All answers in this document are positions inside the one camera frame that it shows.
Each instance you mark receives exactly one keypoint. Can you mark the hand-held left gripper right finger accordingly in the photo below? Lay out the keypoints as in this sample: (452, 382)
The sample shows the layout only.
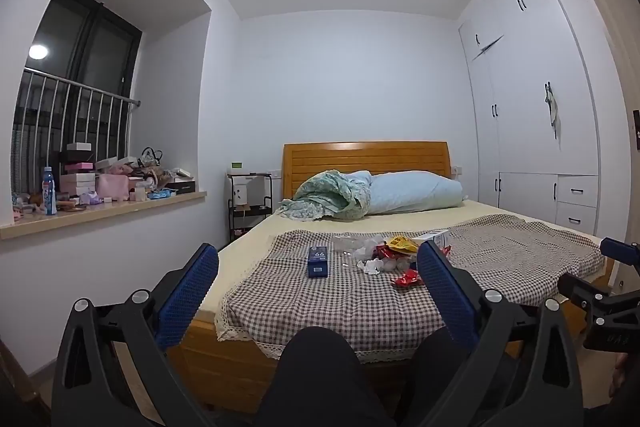
(447, 297)

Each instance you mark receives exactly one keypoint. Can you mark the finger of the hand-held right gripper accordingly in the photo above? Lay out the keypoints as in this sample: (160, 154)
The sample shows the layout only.
(580, 289)
(620, 251)

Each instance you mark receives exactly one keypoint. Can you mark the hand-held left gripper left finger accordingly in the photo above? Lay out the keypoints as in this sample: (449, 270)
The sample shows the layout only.
(187, 292)

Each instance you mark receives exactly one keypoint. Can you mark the yellow red snack wrapper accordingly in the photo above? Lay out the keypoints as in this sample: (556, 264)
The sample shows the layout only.
(401, 244)

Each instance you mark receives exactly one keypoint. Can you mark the clear plastic bag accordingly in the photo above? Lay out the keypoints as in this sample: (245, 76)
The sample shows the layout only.
(350, 244)

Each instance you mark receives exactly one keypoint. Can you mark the person's right forearm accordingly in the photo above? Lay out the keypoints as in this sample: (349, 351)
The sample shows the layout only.
(620, 374)

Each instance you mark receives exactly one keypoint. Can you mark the white crumpled tissue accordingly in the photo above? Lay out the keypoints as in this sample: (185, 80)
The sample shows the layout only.
(374, 265)
(406, 262)

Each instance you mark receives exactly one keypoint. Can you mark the person's right leg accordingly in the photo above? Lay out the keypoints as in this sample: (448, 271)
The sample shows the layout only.
(437, 357)

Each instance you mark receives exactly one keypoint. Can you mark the person's leg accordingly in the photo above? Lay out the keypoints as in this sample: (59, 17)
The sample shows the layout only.
(437, 357)
(315, 382)

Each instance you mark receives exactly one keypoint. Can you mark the white carton box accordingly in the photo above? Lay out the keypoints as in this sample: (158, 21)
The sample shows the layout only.
(435, 237)

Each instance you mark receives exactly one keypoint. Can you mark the light blue packet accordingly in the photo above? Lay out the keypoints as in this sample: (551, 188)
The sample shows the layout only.
(162, 194)

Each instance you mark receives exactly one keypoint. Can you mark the black shelf cart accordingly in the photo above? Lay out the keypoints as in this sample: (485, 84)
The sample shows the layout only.
(250, 212)

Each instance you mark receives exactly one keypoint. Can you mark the black flat box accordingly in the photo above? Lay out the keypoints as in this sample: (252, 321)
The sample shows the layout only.
(181, 186)

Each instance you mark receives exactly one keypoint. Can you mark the light blue pillow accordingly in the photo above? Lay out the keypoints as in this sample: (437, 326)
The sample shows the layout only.
(420, 192)

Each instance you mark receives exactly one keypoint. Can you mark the white device box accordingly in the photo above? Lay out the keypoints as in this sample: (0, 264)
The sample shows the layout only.
(241, 195)

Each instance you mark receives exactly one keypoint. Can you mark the stone windowsill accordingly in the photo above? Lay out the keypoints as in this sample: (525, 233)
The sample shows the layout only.
(100, 213)

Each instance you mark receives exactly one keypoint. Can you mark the dark door plate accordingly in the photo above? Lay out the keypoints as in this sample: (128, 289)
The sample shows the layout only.
(636, 130)

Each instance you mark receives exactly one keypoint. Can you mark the checkered blanket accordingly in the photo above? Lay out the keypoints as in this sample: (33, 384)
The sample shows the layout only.
(320, 307)

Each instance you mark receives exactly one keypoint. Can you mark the pink pouch bag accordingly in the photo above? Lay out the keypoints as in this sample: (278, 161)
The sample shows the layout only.
(112, 187)

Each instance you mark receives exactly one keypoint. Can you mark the blue carton box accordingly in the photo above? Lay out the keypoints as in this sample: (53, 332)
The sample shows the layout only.
(318, 262)

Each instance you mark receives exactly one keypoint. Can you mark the purple pouch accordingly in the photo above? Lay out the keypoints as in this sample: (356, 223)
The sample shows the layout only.
(91, 197)

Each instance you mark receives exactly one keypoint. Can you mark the black white handbag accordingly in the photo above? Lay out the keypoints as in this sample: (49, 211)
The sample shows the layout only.
(151, 157)

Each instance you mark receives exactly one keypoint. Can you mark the white gift box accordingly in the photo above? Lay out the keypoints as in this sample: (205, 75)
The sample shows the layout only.
(77, 184)

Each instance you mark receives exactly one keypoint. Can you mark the person's left leg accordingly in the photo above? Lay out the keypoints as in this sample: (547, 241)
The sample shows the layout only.
(315, 382)

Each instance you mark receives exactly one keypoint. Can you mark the green hanging ornament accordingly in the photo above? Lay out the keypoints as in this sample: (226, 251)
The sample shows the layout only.
(551, 107)

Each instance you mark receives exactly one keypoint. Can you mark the green floral quilt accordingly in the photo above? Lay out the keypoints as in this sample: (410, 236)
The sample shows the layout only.
(325, 194)

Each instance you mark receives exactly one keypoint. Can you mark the pink flat box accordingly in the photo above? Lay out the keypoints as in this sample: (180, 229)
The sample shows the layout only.
(79, 166)

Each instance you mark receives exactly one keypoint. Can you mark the blue drink bottle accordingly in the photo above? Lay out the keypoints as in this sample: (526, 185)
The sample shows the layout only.
(49, 194)

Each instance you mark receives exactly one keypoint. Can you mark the white flat box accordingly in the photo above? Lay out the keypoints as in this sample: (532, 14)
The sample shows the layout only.
(79, 147)

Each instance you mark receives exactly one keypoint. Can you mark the white wardrobe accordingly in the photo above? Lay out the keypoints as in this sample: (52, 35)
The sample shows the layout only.
(525, 57)

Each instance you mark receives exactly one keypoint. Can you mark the metal window railing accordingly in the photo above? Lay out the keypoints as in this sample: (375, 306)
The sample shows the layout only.
(75, 84)

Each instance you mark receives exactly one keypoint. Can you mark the dark window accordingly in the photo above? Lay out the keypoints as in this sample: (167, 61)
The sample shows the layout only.
(90, 42)

